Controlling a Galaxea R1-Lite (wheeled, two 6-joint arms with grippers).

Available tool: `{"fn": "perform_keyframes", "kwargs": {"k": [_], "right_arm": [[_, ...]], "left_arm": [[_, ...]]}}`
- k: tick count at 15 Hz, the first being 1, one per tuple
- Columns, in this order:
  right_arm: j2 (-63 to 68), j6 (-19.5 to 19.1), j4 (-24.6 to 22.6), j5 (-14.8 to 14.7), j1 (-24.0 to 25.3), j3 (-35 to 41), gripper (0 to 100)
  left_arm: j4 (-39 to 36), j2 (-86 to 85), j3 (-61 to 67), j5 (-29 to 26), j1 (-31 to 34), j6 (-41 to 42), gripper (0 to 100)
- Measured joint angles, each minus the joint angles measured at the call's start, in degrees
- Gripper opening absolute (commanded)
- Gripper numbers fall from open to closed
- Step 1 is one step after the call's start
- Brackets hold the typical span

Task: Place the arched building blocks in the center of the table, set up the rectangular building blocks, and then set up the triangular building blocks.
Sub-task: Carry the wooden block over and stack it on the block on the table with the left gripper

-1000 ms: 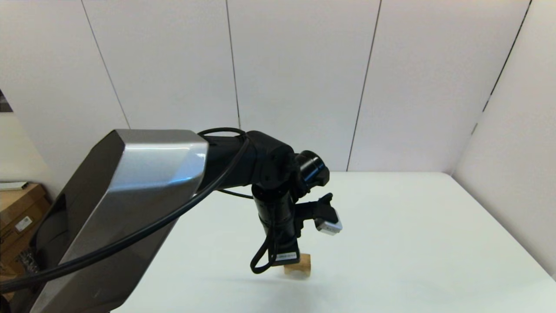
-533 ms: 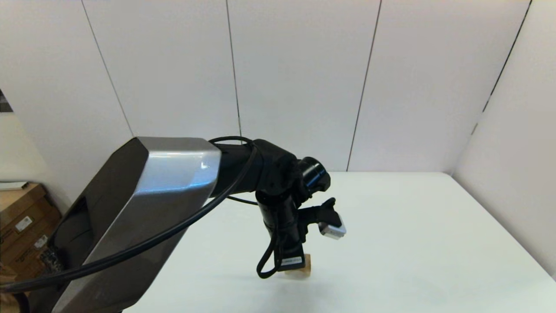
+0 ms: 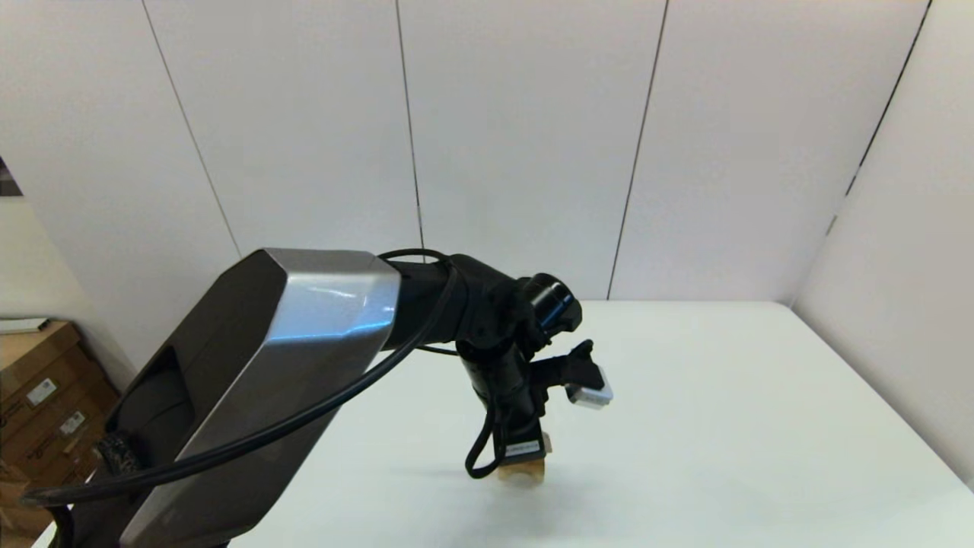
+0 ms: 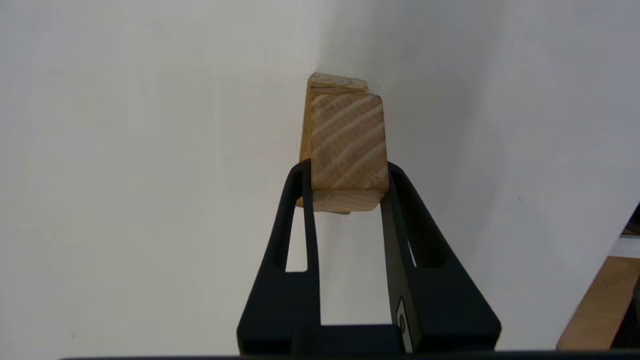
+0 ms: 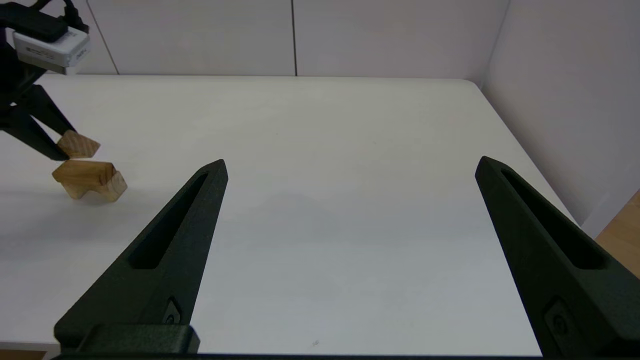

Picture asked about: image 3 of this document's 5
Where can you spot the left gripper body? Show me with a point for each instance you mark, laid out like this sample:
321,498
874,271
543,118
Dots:
506,396

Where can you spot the triangular wooden building block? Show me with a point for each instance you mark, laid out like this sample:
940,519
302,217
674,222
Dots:
546,443

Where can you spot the arched wooden building block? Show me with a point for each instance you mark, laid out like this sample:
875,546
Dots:
521,472

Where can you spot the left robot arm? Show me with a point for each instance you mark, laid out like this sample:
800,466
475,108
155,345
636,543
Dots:
304,335

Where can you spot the cardboard box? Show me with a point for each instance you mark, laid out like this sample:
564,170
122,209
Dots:
61,441
19,514
30,354

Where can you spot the white flat board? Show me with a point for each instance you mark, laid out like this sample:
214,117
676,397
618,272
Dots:
19,326

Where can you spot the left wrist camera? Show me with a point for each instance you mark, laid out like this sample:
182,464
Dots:
590,394

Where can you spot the dark framed wall panel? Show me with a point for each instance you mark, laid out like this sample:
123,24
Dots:
7,183

